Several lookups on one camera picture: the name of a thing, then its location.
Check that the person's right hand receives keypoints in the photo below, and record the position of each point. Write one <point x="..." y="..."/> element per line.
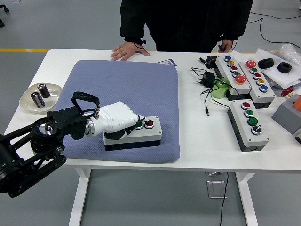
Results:
<point x="128" y="50"/>

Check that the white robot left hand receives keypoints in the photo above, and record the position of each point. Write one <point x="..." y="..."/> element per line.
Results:
<point x="115" y="117"/>

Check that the person's left hand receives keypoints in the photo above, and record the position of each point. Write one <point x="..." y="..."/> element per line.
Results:
<point x="225" y="46"/>

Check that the grey four-button control box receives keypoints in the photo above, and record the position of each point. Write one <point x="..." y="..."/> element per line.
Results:
<point x="145" y="136"/>
<point x="258" y="141"/>

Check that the grey five-button control box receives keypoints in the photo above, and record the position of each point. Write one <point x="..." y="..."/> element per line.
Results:
<point x="265" y="96"/>
<point x="244" y="88"/>

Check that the small black device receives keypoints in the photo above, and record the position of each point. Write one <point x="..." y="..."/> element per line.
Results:
<point x="211" y="60"/>

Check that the black power adapter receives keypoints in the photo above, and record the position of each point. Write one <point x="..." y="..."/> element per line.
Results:
<point x="208" y="77"/>

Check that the blue-grey padded mat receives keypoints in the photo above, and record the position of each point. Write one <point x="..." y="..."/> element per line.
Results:
<point x="145" y="94"/>

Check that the purple and white card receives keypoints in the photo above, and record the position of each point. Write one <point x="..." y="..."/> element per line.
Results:
<point x="168" y="62"/>

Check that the person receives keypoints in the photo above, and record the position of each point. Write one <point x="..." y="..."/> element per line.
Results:
<point x="188" y="23"/>

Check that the green tape roll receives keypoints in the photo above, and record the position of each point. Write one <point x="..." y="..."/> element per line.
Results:
<point x="218" y="91"/>

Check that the white paper sheet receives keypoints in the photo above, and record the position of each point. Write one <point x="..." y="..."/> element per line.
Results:
<point x="277" y="77"/>

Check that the clear bubble wrap bag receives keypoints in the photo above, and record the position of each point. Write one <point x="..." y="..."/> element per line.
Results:
<point x="289" y="53"/>

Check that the translucent shallow dish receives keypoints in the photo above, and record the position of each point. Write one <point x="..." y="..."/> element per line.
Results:
<point x="53" y="94"/>

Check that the dark cylindrical capacitor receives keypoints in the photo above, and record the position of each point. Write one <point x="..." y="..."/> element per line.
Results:
<point x="38" y="100"/>
<point x="44" y="90"/>

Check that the red valve knob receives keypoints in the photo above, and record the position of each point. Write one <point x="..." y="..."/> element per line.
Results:
<point x="288" y="91"/>

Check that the white table leg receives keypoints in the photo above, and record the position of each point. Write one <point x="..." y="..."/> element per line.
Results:
<point x="248" y="200"/>
<point x="78" y="200"/>

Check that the grey block housing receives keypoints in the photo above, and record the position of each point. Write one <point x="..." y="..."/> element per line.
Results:
<point x="285" y="115"/>

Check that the orange cylinder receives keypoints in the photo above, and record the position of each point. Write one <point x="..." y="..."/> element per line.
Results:
<point x="298" y="102"/>

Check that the white box with black edge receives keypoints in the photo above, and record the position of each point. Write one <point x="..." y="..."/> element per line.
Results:
<point x="298" y="137"/>

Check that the silver floor socket plate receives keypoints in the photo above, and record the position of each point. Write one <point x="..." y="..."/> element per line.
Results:
<point x="216" y="189"/>

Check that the black office chair base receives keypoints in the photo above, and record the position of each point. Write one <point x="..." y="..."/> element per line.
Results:
<point x="2" y="23"/>

